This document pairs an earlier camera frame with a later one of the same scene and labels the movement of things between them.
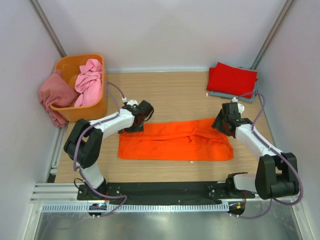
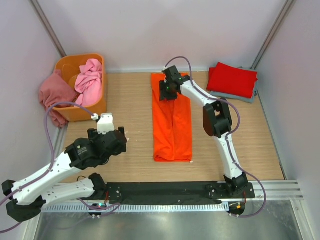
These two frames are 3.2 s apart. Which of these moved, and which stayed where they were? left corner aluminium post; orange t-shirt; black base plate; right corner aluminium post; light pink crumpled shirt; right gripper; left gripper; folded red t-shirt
Moved: orange t-shirt; right gripper; left gripper
Stayed: folded red t-shirt; right corner aluminium post; black base plate; left corner aluminium post; light pink crumpled shirt
